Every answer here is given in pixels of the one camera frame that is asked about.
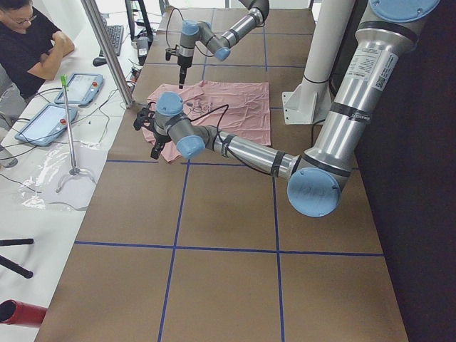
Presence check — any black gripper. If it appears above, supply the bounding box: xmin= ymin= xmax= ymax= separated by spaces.
xmin=178 ymin=56 xmax=191 ymax=88
xmin=150 ymin=124 xmax=172 ymax=159

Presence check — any pink Snoopy t-shirt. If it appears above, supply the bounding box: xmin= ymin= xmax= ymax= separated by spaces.
xmin=147 ymin=81 xmax=271 ymax=145

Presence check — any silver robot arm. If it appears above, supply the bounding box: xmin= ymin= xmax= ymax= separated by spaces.
xmin=148 ymin=1 xmax=438 ymax=217
xmin=167 ymin=0 xmax=270 ymax=89

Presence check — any black keyboard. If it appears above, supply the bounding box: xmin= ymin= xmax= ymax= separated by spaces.
xmin=105 ymin=25 xmax=124 ymax=56

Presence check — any black computer mouse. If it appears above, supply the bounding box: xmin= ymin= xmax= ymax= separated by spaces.
xmin=92 ymin=57 xmax=107 ymax=67

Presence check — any long reach grabber stick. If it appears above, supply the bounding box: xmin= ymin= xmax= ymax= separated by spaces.
xmin=55 ymin=75 xmax=96 ymax=194

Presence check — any upper blue teach pendant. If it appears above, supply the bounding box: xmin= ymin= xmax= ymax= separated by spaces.
xmin=53 ymin=73 xmax=104 ymax=107

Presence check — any blue teach pendant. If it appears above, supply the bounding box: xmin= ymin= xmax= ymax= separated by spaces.
xmin=15 ymin=103 xmax=68 ymax=146
xmin=53 ymin=73 xmax=104 ymax=107

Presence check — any lower blue teach pendant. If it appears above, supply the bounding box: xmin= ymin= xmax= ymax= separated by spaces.
xmin=15 ymin=103 xmax=68 ymax=146

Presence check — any clear plastic bag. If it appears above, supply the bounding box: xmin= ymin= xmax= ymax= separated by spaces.
xmin=21 ymin=142 xmax=108 ymax=211

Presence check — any seated person in black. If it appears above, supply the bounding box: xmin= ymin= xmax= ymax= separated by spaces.
xmin=1 ymin=1 xmax=75 ymax=101

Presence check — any red cylinder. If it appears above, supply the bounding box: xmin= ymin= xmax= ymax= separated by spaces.
xmin=1 ymin=299 xmax=47 ymax=328

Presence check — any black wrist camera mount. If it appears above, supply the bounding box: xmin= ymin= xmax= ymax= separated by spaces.
xmin=165 ymin=46 xmax=180 ymax=61
xmin=133 ymin=108 xmax=155 ymax=132

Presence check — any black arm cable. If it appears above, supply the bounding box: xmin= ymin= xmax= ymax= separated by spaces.
xmin=165 ymin=6 xmax=209 ymax=67
xmin=185 ymin=103 xmax=231 ymax=157

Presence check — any aluminium frame post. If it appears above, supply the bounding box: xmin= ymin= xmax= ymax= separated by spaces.
xmin=81 ymin=0 xmax=134 ymax=109

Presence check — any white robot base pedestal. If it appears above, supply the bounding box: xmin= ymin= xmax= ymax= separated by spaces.
xmin=282 ymin=0 xmax=356 ymax=125

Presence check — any black camera tripod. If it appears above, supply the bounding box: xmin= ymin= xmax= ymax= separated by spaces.
xmin=1 ymin=238 xmax=34 ymax=279

